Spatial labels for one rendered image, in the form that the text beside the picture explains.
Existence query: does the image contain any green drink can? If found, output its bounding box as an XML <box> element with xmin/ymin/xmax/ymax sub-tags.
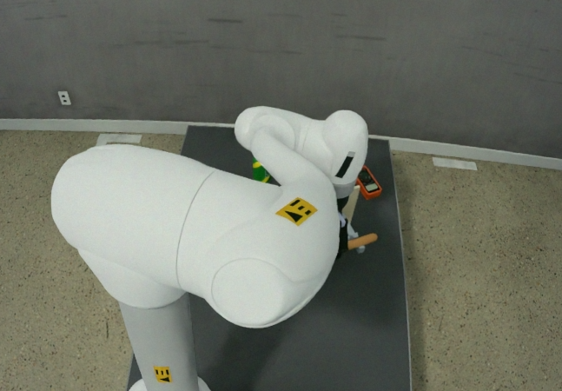
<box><xmin>253</xmin><ymin>157</ymin><xmax>272</xmax><ymax>183</ymax></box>

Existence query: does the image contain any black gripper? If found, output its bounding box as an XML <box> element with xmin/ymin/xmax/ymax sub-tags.
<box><xmin>335</xmin><ymin>196</ymin><xmax>349</xmax><ymax>260</ymax></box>

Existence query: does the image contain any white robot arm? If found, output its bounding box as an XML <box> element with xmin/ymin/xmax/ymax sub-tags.
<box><xmin>51</xmin><ymin>107</ymin><xmax>368</xmax><ymax>391</ymax></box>

